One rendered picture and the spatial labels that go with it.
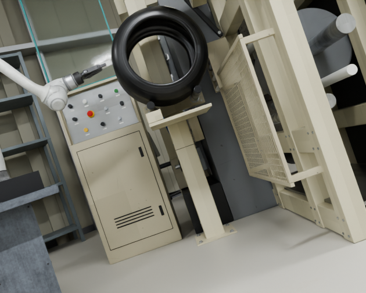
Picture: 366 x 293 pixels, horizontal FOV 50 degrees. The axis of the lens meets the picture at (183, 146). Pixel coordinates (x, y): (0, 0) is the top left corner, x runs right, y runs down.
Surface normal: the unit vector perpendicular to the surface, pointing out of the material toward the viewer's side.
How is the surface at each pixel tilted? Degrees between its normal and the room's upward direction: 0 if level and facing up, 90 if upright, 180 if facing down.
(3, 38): 90
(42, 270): 90
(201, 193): 90
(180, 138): 90
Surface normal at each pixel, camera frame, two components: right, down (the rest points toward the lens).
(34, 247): 0.43, -0.15
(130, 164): 0.03, -0.02
